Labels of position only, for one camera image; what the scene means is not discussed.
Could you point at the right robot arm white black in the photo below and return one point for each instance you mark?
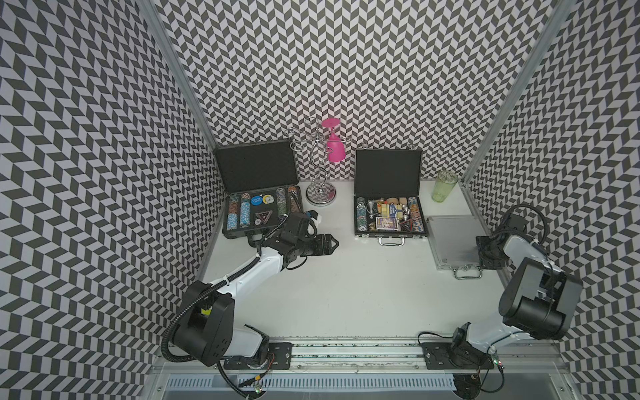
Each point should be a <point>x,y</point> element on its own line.
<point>539,300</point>

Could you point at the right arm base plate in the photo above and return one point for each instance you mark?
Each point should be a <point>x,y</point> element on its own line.
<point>443,356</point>

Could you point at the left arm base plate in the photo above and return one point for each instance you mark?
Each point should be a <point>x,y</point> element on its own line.
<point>274,355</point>

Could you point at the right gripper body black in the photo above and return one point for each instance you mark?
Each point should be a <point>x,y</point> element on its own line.
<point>490,255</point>

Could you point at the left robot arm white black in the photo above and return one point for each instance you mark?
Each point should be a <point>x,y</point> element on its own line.
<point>204,328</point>

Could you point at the green translucent cup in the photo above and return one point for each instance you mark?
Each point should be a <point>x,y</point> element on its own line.
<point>445,182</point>

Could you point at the black poker case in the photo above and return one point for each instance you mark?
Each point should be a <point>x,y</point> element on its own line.
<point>262,186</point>
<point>386,199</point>

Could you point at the aluminium mounting rail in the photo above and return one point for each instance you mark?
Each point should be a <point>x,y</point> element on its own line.
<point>405,355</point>

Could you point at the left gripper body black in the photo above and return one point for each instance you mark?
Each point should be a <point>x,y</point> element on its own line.
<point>312,246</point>

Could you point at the small silver aluminium poker case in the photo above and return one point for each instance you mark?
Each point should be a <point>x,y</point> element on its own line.
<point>452,240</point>

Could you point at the pink wine glass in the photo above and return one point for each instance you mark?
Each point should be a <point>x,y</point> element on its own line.
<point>335,146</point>

